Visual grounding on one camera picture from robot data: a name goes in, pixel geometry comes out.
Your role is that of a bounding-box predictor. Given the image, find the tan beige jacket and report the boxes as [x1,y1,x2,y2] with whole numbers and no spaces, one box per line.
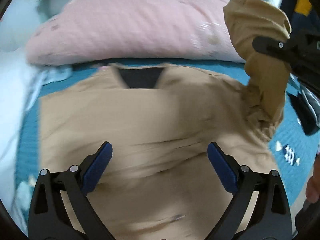
[40,0,291,239]

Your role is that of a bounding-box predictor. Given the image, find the dark folded clothes pile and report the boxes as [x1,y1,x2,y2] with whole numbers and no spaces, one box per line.
[288,85,319,136]

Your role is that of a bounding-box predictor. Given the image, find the person's right hand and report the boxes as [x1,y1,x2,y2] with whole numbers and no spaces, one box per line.
[305,154,320,204]

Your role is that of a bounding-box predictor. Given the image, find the teal quilted bedspread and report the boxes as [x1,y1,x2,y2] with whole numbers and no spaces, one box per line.
[15,59,319,204]

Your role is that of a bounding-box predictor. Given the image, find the white sheet at bedside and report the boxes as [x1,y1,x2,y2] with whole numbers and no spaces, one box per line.
[0,49,73,205]

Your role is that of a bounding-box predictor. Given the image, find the pink quilted duvet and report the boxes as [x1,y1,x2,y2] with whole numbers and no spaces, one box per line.
[25,0,242,66]

